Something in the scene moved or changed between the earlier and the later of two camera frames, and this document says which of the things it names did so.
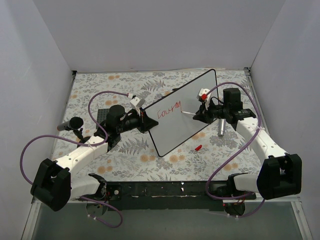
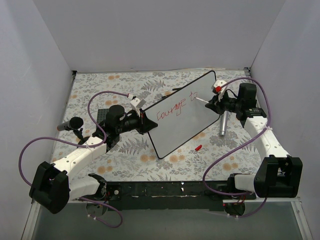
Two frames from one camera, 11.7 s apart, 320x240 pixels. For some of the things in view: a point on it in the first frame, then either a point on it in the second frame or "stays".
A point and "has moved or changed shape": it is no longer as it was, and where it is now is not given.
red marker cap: [198, 147] stays
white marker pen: [188, 112] has moved or changed shape
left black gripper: [144, 122] stays
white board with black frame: [174, 113] stays
